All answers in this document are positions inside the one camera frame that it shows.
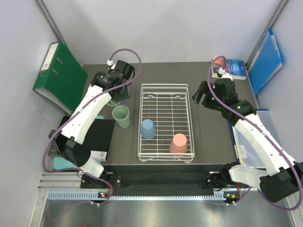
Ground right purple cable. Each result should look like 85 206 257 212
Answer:
205 55 303 211

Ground light green cup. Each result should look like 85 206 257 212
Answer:
107 99 121 106

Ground green ring binder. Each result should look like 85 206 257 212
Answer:
33 42 88 114

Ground blue cup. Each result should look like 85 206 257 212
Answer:
141 119 156 140

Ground blue folder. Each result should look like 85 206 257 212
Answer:
249 29 284 95

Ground white wire dish rack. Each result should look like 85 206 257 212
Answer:
138 84 195 163

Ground dark green cup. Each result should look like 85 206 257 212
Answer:
112 105 131 129

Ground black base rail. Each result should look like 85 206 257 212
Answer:
80 171 249 196

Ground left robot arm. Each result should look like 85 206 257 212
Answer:
52 60 135 188

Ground blue paperback book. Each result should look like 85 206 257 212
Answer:
212 58 247 80

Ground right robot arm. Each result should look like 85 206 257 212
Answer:
192 75 303 203

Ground pink cup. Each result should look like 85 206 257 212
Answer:
169 133 187 157

